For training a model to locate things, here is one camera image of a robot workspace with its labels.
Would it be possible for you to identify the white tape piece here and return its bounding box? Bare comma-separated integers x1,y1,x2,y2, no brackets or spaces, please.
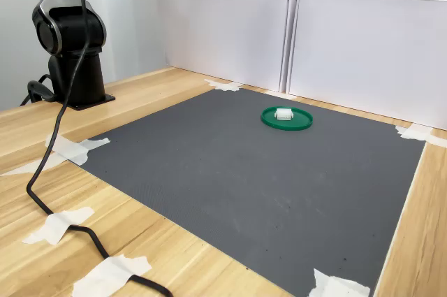
204,78,242,92
22,205,96,246
44,134,111,167
0,152,67,178
308,268,371,297
395,124,447,147
71,254,154,297

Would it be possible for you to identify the thick black base cable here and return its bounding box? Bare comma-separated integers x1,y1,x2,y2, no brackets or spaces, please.
19,73,57,108

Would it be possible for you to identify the dark grey mat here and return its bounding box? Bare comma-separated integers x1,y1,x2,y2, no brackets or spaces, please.
69,87,427,297

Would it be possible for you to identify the small white plastic terminal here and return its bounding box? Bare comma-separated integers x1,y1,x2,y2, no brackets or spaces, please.
274,108,293,122

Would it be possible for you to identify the round green lid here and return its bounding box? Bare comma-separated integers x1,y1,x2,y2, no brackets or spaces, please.
261,105,314,132

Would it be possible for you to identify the white partition panel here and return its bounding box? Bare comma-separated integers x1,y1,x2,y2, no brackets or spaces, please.
153,0,308,94
286,0,447,131

